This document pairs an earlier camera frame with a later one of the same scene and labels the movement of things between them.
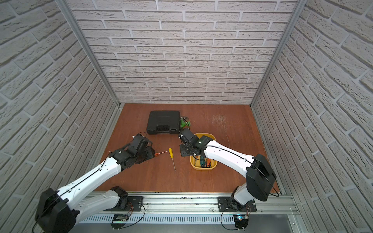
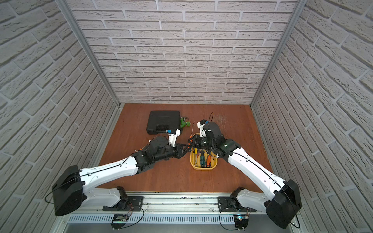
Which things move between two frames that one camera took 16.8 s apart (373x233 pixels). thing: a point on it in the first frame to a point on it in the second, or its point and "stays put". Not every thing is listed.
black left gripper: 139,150 to 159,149
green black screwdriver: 202,161 stays put
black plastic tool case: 163,122 stays put
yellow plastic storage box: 195,163 stays put
